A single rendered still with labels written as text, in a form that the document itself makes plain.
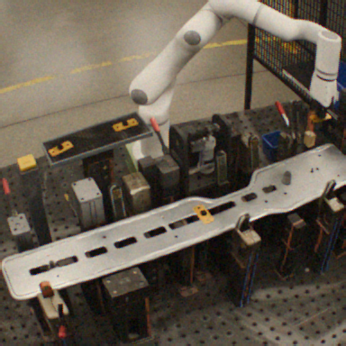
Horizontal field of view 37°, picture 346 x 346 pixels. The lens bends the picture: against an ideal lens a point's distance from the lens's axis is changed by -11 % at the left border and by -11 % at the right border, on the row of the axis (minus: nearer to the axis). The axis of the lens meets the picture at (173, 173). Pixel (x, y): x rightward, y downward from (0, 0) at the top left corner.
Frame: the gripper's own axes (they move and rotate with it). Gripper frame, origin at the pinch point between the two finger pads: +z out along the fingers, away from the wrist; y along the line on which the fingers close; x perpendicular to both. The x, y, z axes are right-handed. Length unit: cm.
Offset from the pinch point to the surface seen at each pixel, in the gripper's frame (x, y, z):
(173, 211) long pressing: -54, -6, 28
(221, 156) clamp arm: -32.3, -13.7, 18.6
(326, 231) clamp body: -7.6, 22.9, 34.6
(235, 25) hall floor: 160, -291, 127
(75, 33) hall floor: 15, -350, 127
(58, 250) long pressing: -95, -6, 28
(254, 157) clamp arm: -17.6, -14.1, 24.7
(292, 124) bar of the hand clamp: -1.0, -14.0, 15.0
